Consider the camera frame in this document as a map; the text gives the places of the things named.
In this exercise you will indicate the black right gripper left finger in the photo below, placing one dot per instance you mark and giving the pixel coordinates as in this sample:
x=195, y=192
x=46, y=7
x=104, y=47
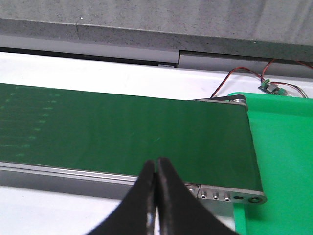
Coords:
x=136, y=213

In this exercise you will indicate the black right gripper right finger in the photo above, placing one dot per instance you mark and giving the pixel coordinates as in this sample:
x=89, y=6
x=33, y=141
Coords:
x=179, y=212

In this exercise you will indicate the green conveyor belt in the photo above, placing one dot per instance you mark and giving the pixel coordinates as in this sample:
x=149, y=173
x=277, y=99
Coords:
x=122, y=132

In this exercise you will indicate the green plastic tray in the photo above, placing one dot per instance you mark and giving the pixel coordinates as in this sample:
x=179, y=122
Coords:
x=282, y=130

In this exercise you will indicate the small green circuit board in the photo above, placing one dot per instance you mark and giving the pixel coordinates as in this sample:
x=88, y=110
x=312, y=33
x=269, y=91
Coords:
x=271, y=88

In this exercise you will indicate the grey cabinet panel under counter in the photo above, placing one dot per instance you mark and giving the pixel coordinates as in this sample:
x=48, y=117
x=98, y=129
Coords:
x=95, y=51

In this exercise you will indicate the grey stone counter slab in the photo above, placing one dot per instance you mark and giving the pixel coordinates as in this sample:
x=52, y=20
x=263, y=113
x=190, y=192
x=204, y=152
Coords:
x=256, y=28

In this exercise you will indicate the aluminium conveyor frame rail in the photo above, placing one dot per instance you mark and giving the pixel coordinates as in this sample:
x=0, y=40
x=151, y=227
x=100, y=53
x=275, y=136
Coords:
x=73, y=175

